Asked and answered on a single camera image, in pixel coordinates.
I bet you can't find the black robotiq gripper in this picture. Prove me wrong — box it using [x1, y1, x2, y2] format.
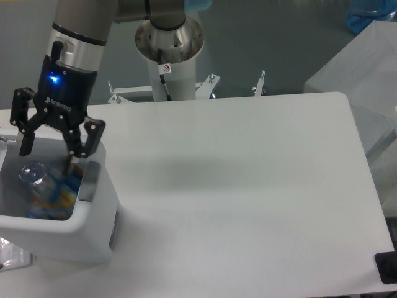
[10, 55, 105, 176]

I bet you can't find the blue snack wrapper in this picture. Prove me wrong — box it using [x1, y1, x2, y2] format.
[25, 166, 83, 220]

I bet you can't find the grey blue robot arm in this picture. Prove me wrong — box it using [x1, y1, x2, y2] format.
[10, 1, 212, 173]

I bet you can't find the white trash can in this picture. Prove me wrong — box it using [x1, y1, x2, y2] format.
[1, 128, 121, 263]

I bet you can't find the clear plastic bottle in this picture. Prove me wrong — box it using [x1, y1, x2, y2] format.
[18, 161, 60, 219]

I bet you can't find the clear plastic bag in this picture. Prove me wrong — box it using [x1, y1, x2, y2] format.
[1, 237, 33, 272]

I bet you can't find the blue water jug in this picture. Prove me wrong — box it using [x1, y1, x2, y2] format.
[345, 0, 396, 35]

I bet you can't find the black device at edge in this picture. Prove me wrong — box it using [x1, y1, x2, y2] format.
[375, 251, 396, 284]

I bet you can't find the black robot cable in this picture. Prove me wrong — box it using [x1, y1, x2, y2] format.
[156, 48, 173, 102]

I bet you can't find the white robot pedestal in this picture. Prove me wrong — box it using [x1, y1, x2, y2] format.
[135, 17, 204, 96]

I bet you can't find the white metal base frame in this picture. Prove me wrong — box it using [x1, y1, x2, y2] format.
[107, 70, 267, 105]

